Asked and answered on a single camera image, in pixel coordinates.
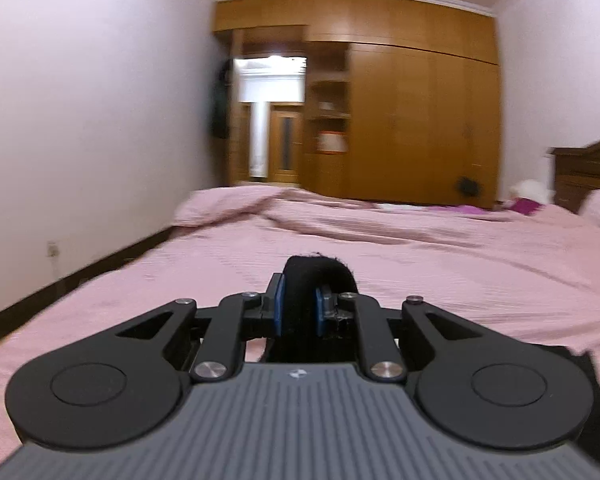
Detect black garment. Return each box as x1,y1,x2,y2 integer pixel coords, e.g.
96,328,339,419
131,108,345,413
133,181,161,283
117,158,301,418
266,251,600,467

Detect bed with pink checked sheet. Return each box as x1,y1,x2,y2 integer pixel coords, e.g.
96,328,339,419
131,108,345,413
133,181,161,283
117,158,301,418
0,185,600,480

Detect dark hanging garment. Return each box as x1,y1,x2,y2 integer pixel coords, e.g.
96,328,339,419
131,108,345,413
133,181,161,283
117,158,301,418
210,59,234,139

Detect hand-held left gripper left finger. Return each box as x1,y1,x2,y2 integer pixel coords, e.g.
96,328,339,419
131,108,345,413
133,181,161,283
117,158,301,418
114,273,287,381

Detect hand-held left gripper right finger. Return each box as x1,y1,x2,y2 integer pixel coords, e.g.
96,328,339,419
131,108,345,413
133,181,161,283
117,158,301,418
315,285,483,384

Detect purple cloth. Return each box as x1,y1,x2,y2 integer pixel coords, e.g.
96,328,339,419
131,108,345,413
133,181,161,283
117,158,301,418
502,197,549,216

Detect orange and white box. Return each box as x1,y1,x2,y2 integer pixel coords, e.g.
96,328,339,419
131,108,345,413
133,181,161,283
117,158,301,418
316,131,350,155

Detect white plush toy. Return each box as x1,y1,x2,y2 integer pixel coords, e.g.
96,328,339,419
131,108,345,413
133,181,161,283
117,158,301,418
510,179,554,206

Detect wooden door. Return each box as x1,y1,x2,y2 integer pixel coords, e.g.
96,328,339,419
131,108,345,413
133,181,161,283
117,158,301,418
269,104,305,185

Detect wooden wardrobe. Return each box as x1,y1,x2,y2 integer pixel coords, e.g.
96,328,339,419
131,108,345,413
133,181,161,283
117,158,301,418
212,0,503,210

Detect wooden headboard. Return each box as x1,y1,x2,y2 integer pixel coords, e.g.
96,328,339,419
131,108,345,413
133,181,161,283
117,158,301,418
547,135,600,214

